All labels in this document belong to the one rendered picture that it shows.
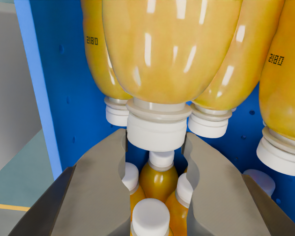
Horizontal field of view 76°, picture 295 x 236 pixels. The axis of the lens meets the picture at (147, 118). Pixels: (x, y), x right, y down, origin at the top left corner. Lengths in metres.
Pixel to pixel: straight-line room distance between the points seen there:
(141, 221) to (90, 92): 0.14
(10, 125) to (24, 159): 1.43
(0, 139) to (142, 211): 0.34
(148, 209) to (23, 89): 0.39
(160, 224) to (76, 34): 0.19
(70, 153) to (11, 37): 0.32
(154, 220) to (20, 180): 1.92
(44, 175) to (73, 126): 1.75
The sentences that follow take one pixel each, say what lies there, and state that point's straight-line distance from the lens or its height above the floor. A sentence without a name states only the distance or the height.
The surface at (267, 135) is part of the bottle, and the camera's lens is 0.18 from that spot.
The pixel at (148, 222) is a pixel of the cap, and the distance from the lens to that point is 0.21.
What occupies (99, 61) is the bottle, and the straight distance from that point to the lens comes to 0.16.
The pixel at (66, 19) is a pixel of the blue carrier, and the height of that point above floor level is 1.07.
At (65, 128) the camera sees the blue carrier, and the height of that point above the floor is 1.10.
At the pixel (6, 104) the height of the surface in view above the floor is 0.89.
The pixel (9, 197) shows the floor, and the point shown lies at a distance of 2.32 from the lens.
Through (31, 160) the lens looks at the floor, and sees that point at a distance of 1.88.
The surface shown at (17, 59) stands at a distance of 0.49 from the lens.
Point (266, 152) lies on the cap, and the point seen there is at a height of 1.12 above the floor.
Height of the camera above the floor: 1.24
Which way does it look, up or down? 63 degrees down
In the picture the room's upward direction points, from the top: 179 degrees counter-clockwise
